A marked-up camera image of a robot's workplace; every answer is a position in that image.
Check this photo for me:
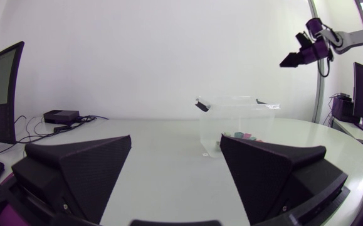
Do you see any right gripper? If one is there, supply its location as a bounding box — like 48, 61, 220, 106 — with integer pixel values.
278, 40, 332, 68

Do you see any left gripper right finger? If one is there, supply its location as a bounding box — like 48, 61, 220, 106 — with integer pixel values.
219, 134, 349, 225

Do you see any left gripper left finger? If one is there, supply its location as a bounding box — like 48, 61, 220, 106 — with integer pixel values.
11, 134, 132, 225

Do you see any clear plastic container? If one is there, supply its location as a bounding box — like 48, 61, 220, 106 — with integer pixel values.
194, 95, 281, 158

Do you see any black power brick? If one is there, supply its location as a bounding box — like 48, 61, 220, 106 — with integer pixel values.
43, 109, 81, 125

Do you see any black box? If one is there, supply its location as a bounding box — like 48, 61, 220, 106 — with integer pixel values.
330, 92, 359, 124

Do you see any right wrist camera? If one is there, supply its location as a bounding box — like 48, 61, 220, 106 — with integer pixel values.
295, 31, 313, 48

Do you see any black power cable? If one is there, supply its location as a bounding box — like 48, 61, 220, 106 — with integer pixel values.
14, 115, 98, 145

